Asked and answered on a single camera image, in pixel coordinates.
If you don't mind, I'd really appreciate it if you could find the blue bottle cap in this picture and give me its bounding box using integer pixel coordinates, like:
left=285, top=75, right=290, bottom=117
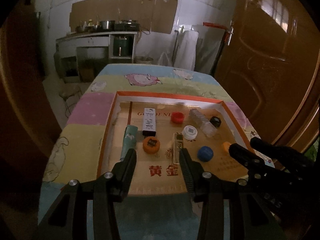
left=197, top=146, right=214, bottom=162

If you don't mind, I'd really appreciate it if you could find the plain orange bottle cap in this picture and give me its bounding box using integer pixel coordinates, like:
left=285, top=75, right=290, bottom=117
left=222, top=141, right=231, bottom=153

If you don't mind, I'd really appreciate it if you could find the teal rectangular box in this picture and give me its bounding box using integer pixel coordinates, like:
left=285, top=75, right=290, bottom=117
left=120, top=125, right=138, bottom=161

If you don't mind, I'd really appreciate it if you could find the orange cap with black print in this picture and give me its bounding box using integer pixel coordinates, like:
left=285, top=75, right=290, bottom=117
left=143, top=137, right=161, bottom=154

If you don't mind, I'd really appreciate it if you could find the gold rectangular box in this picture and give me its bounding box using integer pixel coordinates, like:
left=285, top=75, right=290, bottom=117
left=173, top=133, right=184, bottom=164

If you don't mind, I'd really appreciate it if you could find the black bottle cap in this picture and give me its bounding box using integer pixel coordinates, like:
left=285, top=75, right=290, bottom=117
left=210, top=116, right=221, bottom=128

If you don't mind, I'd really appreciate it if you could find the red bottle cap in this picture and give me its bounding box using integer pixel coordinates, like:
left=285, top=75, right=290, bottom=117
left=171, top=111, right=185, bottom=124

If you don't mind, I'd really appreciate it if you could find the white black rectangular box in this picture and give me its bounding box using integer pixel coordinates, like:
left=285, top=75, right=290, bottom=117
left=142, top=108, right=156, bottom=137

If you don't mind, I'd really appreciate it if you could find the shallow cardboard tray box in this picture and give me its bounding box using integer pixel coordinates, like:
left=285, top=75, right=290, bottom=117
left=97, top=91, right=252, bottom=196

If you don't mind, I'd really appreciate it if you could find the brown wooden door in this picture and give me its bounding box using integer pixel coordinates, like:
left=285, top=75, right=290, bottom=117
left=215, top=0, right=319, bottom=152

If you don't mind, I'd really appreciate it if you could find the white plastic sheet roll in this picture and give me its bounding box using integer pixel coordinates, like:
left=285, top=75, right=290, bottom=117
left=173, top=25, right=226, bottom=74

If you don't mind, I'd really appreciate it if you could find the white kitchen counter cabinet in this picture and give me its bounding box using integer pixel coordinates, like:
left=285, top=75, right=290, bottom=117
left=54, top=31, right=138, bottom=83

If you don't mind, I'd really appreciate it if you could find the dark green appliance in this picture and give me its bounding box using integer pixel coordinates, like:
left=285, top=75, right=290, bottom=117
left=113, top=36, right=128, bottom=56

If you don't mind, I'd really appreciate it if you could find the black gas stove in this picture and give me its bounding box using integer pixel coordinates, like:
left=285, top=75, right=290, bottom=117
left=114, top=23, right=140, bottom=31

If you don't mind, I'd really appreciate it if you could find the steel cooking pot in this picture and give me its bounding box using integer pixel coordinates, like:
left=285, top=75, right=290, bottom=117
left=99, top=20, right=114, bottom=30

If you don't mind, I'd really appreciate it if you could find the left wooden door frame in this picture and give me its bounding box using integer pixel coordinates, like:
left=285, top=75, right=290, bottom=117
left=1, top=3, right=61, bottom=159

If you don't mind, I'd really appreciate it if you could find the cardboard sheet on wall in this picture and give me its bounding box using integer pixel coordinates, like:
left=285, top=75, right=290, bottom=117
left=69, top=0, right=178, bottom=34

